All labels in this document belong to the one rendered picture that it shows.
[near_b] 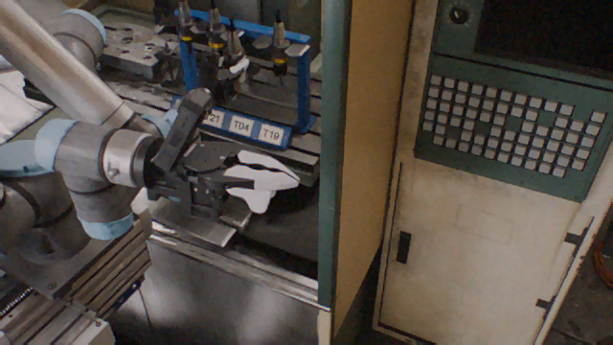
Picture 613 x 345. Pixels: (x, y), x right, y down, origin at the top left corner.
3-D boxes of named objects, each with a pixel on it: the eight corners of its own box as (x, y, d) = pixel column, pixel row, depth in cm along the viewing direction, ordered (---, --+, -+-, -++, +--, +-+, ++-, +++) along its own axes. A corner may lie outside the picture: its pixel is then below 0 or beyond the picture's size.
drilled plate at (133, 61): (153, 78, 209) (150, 66, 205) (90, 60, 218) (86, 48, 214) (189, 49, 224) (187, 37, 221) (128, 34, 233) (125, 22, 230)
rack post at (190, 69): (192, 103, 204) (180, 26, 184) (180, 100, 205) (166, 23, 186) (208, 89, 210) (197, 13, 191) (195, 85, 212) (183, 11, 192)
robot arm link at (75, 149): (73, 150, 87) (56, 103, 81) (139, 163, 85) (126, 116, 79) (41, 184, 81) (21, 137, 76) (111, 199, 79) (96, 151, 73)
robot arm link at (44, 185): (85, 188, 118) (67, 135, 109) (45, 235, 108) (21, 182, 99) (34, 177, 120) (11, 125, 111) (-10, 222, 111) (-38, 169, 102)
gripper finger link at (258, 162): (304, 198, 78) (239, 185, 80) (305, 161, 75) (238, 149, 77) (297, 211, 75) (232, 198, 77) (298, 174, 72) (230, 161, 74)
